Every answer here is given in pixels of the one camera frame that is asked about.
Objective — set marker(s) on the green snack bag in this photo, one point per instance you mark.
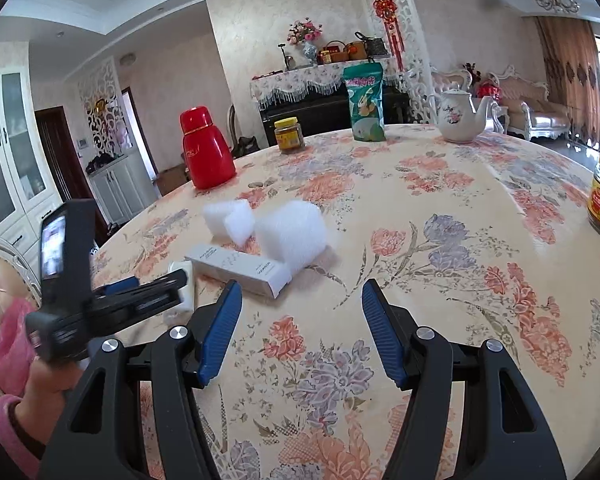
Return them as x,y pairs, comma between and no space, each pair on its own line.
365,105

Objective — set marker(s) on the white floral teapot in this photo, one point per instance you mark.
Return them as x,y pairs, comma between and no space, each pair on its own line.
455,117

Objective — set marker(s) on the person's left hand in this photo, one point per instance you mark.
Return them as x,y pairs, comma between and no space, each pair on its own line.
45,400

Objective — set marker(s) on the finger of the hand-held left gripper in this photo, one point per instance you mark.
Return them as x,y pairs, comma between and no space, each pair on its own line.
145,300
122,287

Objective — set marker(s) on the low white cabinet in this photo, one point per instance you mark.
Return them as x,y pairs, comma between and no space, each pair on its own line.
120,185

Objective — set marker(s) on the brown wicker basket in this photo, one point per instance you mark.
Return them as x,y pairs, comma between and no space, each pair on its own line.
332,54

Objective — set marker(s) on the white lattice screen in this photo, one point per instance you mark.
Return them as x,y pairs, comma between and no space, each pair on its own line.
415,75
105,95

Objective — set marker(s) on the red thermos jug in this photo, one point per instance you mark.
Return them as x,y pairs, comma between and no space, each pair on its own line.
207,155

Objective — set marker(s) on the red item on sofa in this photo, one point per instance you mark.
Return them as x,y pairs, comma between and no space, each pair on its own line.
489,89

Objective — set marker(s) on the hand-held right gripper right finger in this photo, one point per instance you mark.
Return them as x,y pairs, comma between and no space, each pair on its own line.
380,332

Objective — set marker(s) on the black piano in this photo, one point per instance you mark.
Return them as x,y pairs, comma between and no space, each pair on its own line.
320,115

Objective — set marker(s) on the long white box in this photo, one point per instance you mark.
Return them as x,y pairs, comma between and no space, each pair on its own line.
240,270

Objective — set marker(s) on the pink bin liner bag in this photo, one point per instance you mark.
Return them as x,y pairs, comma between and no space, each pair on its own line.
10,355

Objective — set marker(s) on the lace piano cover cloth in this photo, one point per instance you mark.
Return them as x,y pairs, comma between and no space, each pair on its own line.
300,82

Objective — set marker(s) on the pink flower vase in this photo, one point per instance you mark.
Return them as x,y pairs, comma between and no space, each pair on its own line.
306,40

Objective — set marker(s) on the dark handbag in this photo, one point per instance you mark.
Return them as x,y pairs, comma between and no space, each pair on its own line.
372,46

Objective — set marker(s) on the small cardboard box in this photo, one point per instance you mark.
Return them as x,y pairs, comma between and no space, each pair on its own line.
188,296

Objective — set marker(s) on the tall white glass cabinet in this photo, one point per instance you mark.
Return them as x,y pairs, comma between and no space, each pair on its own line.
10,160

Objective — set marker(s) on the round ceiling speaker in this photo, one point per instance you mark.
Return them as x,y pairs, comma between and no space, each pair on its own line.
127,59

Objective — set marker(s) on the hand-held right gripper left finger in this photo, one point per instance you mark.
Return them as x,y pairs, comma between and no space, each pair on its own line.
222,332

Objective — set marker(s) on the large white foam block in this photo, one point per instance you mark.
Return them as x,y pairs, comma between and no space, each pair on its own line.
290,232

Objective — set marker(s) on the yellow lid sauce jar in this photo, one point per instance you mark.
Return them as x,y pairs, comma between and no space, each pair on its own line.
289,137

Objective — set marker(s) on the white ornate sofa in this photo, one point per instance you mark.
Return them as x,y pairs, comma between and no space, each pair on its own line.
530,105

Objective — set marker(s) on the small white foam block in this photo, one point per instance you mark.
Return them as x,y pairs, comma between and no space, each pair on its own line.
225,220

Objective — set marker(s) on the red knot wall decoration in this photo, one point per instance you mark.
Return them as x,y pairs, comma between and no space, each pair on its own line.
387,10

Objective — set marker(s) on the dark wooden door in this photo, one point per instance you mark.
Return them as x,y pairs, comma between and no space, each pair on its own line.
60,150

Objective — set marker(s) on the black bag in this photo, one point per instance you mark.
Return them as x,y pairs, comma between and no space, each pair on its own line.
246,147

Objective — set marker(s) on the brown patterned curtain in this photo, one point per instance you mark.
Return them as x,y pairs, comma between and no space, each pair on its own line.
570,80

